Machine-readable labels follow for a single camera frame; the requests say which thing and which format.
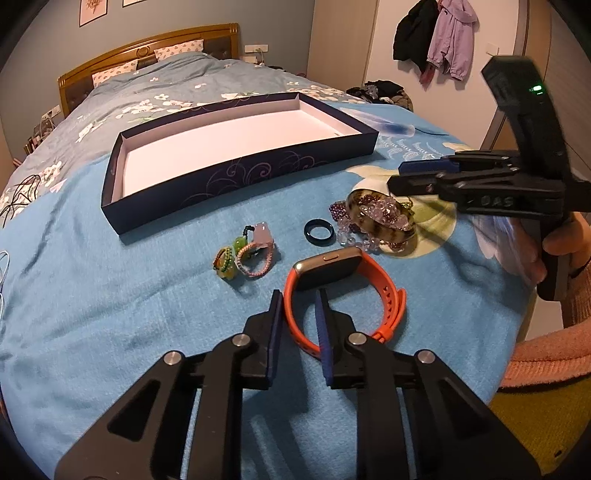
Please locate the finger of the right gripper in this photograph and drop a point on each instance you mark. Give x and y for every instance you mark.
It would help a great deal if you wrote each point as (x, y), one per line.
(420, 185)
(431, 167)

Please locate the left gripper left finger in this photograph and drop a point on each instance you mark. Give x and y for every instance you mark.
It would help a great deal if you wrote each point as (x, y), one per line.
(183, 417)

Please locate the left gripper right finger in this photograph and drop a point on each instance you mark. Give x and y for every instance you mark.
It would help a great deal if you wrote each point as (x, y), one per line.
(415, 417)

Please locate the tortoiseshell gold bangle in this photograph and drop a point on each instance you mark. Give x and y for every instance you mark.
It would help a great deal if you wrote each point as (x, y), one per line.
(381, 216)

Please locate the orange smart watch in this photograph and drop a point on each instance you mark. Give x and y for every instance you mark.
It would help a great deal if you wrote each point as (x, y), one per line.
(334, 266)

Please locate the green stone black cord charm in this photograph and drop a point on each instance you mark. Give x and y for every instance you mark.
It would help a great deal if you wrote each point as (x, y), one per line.
(242, 240)

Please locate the person right hand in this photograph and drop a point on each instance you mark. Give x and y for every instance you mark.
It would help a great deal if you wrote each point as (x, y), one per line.
(572, 240)

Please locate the pile of dark clothes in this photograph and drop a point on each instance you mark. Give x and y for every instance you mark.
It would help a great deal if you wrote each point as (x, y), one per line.
(383, 92)

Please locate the purple hanging jacket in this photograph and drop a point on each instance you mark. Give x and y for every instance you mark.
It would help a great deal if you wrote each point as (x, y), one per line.
(452, 46)

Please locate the black hanging jacket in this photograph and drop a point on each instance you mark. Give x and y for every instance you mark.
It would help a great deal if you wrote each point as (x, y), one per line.
(414, 34)

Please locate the light blue floral blanket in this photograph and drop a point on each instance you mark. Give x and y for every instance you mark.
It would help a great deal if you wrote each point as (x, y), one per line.
(87, 312)

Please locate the pink knit right sleeve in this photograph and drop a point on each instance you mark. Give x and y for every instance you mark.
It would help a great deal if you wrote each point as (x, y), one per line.
(559, 356)

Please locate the wooden bed headboard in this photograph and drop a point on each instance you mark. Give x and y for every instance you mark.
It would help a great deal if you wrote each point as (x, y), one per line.
(220, 41)

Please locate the grey blue floral duvet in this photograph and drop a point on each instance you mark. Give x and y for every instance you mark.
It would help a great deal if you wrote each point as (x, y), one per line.
(178, 83)

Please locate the dark blue shallow box tray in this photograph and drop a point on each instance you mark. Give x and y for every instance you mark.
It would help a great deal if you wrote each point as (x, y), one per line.
(184, 158)

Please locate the right floral pillow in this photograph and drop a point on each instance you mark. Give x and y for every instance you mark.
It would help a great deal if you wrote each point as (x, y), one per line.
(183, 47)

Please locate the floral pillow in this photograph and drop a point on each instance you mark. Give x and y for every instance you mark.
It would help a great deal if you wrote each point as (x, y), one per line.
(183, 47)
(104, 75)

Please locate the left floral pillow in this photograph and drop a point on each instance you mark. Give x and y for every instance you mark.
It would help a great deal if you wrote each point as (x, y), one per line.
(104, 75)

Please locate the white flower framed picture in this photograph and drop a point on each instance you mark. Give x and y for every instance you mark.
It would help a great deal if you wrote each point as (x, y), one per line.
(127, 3)

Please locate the pink flower framed picture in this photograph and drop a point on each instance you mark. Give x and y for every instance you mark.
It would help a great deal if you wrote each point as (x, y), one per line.
(91, 10)

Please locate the black ring bangle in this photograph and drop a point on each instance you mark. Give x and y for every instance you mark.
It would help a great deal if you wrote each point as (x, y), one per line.
(319, 232)

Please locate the white wall socket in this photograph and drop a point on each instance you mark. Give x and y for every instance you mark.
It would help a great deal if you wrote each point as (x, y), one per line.
(256, 48)

